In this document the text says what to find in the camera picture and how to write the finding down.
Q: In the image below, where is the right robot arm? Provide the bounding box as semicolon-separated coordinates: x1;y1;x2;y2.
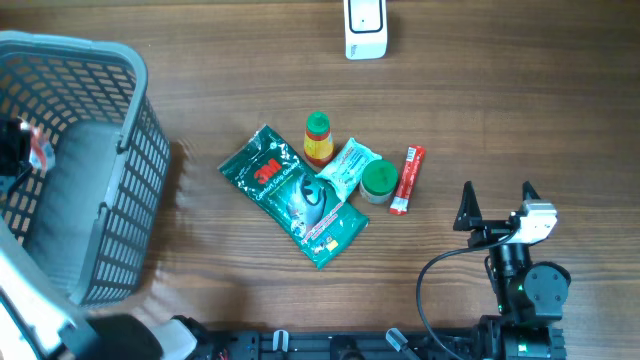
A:
453;181;571;360

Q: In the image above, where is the green 3M gloves packet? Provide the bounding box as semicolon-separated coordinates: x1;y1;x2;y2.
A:
218;125;369;269

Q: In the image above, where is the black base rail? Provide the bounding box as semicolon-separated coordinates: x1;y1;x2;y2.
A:
176;316;568;360

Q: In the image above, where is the sriracha chilli sauce bottle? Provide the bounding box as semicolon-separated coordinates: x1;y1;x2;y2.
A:
304;112;335;167

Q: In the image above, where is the red square snack packet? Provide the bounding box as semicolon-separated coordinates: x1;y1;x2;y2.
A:
29;127;56;172

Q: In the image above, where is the green lid glass jar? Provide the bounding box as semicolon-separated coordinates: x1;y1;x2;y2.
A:
360;159;398;204

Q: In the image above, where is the red stick sachet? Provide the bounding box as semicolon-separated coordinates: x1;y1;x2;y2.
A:
389;144;426;216

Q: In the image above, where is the right black cable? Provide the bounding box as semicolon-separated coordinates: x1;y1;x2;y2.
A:
415;214;524;360

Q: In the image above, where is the grey plastic mesh basket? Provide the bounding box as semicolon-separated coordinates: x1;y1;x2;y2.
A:
1;31;171;307

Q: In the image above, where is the white barcode scanner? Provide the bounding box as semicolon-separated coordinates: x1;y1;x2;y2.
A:
343;0;388;61

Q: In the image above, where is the white teal tissue packet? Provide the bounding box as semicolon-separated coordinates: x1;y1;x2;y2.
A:
316;138;382;202

